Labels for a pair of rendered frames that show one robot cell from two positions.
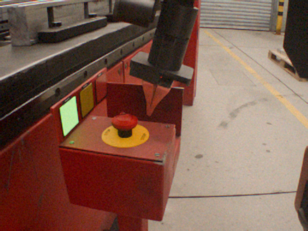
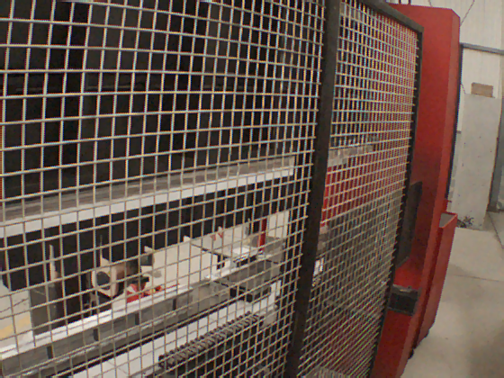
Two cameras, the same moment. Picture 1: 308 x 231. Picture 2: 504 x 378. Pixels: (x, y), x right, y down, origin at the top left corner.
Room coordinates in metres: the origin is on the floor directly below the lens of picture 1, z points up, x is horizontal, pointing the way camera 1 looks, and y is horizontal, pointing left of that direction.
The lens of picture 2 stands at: (2.30, 1.10, 1.78)
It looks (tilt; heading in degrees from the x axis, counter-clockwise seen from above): 12 degrees down; 198
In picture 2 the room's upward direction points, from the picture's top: 5 degrees clockwise
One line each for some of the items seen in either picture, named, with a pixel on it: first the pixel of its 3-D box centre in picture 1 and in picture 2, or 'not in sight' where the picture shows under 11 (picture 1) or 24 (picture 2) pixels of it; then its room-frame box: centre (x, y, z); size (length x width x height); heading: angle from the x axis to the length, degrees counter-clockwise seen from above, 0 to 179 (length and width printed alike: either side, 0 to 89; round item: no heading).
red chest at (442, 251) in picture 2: not in sight; (406, 281); (-1.17, 1.14, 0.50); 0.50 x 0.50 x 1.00; 75
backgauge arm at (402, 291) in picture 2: not in sight; (361, 286); (-0.15, 0.90, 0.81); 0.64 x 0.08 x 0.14; 75
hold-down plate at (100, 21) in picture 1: (77, 27); not in sight; (0.76, 0.21, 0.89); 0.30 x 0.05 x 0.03; 165
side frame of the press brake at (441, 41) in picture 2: not in sight; (372, 197); (-0.71, 0.84, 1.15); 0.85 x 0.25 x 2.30; 75
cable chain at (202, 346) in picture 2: not in sight; (215, 339); (1.04, 0.61, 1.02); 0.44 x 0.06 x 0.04; 165
